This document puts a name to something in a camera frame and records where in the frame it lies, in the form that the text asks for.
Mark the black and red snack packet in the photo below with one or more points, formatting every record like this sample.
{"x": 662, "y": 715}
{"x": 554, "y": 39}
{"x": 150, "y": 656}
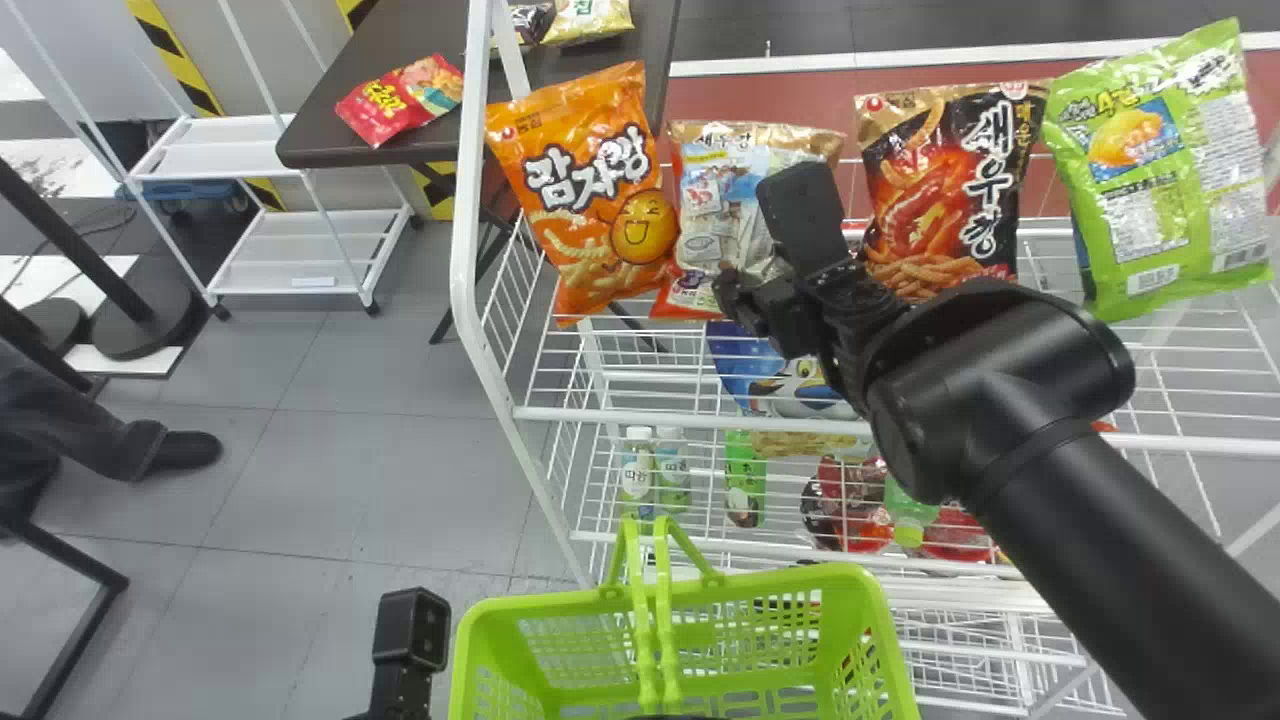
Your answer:
{"x": 940, "y": 190}

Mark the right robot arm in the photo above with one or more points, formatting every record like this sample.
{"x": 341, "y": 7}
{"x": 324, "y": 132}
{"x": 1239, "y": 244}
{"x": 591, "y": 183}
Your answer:
{"x": 1060, "y": 480}

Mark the dark side table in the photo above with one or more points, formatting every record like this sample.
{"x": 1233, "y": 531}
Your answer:
{"x": 370, "y": 60}

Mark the beige snack packet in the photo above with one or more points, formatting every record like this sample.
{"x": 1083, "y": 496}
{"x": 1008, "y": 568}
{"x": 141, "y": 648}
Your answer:
{"x": 715, "y": 200}

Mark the yellow black striped post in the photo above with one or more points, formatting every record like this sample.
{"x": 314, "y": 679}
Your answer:
{"x": 175, "y": 60}

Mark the orange snack packet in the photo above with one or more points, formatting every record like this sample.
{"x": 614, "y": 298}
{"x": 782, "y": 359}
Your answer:
{"x": 585, "y": 190}

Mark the black post on round foot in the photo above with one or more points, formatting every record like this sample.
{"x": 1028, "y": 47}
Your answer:
{"x": 120, "y": 300}

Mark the yellow green snack packet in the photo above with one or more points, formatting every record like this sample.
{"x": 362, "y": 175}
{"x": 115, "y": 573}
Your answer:
{"x": 590, "y": 18}

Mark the red noodle cup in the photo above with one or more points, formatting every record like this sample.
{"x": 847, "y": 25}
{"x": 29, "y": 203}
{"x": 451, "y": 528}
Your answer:
{"x": 845, "y": 505}
{"x": 958, "y": 535}

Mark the dark snack packet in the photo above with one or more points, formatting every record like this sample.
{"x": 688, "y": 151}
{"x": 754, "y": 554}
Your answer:
{"x": 525, "y": 25}

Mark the person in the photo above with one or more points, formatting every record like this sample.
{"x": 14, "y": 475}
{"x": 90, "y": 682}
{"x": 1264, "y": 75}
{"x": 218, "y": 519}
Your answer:
{"x": 90, "y": 445}

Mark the white bottle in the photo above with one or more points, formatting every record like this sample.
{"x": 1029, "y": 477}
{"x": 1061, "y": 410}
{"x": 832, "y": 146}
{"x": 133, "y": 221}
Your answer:
{"x": 636, "y": 475}
{"x": 673, "y": 470}

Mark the green basket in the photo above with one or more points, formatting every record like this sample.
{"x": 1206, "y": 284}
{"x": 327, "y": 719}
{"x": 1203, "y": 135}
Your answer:
{"x": 700, "y": 640}

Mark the light green bottle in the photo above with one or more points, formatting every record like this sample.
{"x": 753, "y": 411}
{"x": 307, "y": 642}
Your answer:
{"x": 908, "y": 515}

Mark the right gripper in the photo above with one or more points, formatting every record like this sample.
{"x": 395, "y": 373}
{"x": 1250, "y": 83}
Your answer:
{"x": 770, "y": 312}

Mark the blue cereal bag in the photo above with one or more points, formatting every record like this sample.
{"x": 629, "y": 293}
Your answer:
{"x": 770, "y": 385}

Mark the white shelf trolley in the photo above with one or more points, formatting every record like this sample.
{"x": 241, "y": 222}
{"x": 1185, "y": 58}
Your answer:
{"x": 300, "y": 250}

